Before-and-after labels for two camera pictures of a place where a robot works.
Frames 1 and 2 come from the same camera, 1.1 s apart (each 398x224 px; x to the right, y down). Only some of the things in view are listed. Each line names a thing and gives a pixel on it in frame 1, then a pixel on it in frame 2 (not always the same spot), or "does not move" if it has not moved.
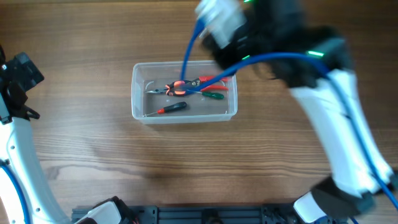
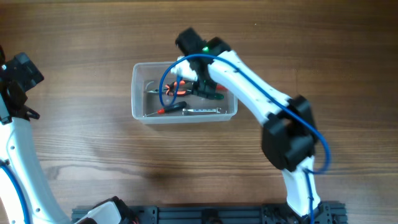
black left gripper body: [26, 74] does not move
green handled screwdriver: [210, 94] does not move
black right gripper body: [246, 43] → [203, 86]
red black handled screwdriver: [168, 108] does not move
